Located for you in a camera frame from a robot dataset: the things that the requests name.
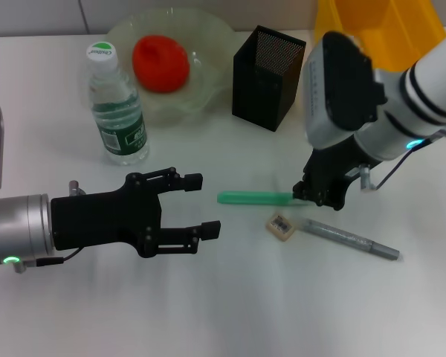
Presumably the beige eraser with barcode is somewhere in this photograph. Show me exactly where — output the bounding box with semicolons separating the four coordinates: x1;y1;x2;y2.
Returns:
264;212;297;243

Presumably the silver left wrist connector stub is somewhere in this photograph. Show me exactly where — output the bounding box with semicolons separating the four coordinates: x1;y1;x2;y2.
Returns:
68;179;87;197

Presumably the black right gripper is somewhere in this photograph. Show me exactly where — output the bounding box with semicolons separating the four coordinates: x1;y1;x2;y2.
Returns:
291;135;373;212

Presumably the yellow plastic bin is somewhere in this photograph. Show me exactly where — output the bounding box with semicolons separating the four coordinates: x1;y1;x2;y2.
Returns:
314;0;446;74

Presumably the orange fruit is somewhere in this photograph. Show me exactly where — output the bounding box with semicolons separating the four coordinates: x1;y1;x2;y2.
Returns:
131;34;192;94

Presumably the clear water bottle green label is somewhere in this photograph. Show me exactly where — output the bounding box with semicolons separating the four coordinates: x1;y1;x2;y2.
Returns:
84;40;151;167

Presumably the green pen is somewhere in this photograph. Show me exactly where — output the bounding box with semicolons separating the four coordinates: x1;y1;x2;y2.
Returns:
216;190;310;208

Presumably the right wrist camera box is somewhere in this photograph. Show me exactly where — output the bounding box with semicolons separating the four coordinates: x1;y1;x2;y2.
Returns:
301;30;390;150

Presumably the clear glass fruit bowl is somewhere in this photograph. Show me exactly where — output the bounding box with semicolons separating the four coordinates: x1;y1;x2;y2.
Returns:
106;7;239;128

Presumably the grey marker pen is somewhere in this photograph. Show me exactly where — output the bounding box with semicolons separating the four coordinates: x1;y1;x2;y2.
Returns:
300;216;401;262

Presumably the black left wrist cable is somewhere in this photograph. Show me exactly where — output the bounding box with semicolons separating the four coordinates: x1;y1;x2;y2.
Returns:
12;248;83;275

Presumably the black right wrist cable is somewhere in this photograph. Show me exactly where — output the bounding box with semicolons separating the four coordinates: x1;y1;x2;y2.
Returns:
358;127;446;193

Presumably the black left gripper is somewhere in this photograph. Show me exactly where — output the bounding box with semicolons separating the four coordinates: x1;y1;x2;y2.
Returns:
51;167;222;259

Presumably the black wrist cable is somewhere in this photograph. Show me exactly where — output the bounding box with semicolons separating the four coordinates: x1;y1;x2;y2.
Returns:
12;248;83;275
358;127;446;193

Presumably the black mesh pen holder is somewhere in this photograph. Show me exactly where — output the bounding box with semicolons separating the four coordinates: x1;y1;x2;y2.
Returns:
231;25;307;133

